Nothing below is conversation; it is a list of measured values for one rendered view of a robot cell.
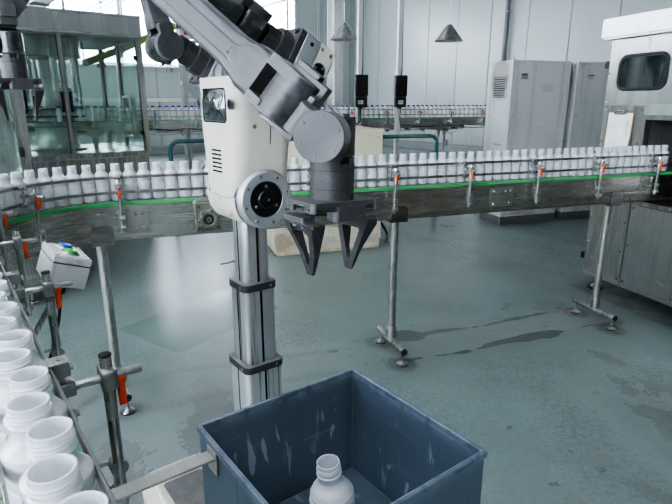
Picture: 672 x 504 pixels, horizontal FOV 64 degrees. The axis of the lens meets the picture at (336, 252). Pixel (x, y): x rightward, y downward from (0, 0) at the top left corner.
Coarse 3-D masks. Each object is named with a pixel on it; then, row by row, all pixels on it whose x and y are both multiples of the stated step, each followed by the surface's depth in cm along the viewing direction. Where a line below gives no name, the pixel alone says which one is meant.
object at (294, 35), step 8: (272, 32) 115; (280, 32) 117; (288, 32) 119; (296, 32) 121; (304, 32) 119; (264, 40) 115; (272, 40) 116; (280, 40) 117; (288, 40) 117; (296, 40) 118; (272, 48) 117; (280, 48) 116; (288, 48) 117; (296, 48) 118; (288, 56) 118; (296, 56) 119
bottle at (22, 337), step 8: (0, 336) 64; (8, 336) 65; (16, 336) 66; (24, 336) 66; (0, 344) 63; (8, 344) 63; (16, 344) 63; (24, 344) 64; (32, 344) 66; (32, 352) 65; (40, 360) 66
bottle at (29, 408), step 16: (16, 400) 51; (32, 400) 52; (48, 400) 50; (16, 416) 48; (32, 416) 49; (48, 416) 50; (16, 432) 49; (16, 448) 49; (16, 464) 48; (16, 480) 49; (16, 496) 50
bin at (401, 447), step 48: (336, 384) 99; (240, 432) 88; (288, 432) 94; (336, 432) 101; (384, 432) 95; (432, 432) 85; (144, 480) 74; (240, 480) 72; (288, 480) 97; (384, 480) 98; (432, 480) 71; (480, 480) 78
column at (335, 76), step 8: (328, 0) 1083; (336, 0) 1069; (328, 8) 1087; (336, 8) 1073; (328, 16) 1091; (336, 16) 1077; (328, 24) 1095; (336, 24) 1081; (328, 32) 1099; (328, 40) 1103; (336, 48) 1094; (336, 56) 1098; (336, 64) 1102; (336, 72) 1106; (328, 80) 1125; (336, 80) 1111; (336, 88) 1115; (336, 96) 1119; (328, 104) 1138; (336, 104) 1124
